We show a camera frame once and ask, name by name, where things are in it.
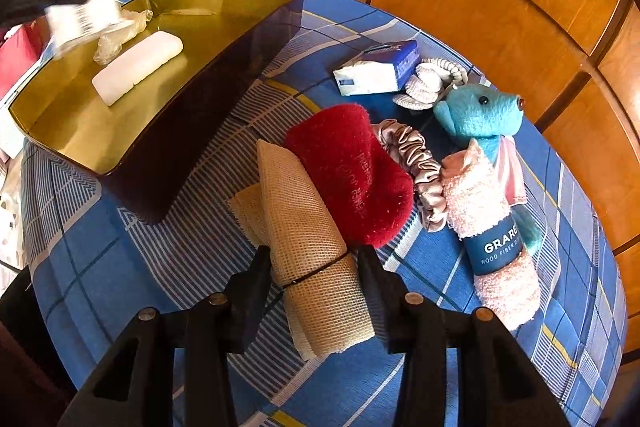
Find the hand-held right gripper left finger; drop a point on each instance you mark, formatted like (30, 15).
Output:
(255, 287)

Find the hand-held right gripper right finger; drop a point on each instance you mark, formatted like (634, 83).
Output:
(372, 287)

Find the white printed plastic packet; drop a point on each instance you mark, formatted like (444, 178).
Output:
(97, 19)

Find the beige mesh cloth roll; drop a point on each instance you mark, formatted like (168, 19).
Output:
(310, 232)

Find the red plush cushion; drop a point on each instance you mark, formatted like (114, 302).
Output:
(345, 172)

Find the pink fuzzy sock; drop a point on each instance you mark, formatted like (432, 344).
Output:
(475, 202)

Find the pink satin scrunchie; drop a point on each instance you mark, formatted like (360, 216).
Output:
(415, 157)

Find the gold tin box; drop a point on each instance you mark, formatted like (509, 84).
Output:
(200, 107)

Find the blue tissue pack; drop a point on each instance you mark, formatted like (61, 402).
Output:
(375, 72)

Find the blue plaid bed sheet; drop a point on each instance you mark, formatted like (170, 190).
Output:
(200, 247)

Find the crumpled clear plastic bag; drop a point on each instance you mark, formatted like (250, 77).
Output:
(117, 39)

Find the red box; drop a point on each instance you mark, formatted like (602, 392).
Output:
(20, 57)

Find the white rectangular foam block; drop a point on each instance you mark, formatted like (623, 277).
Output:
(135, 67)

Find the blue teddy bear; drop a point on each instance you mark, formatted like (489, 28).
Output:
(475, 112)

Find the grey striped plush toy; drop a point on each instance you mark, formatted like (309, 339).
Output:
(425, 84)

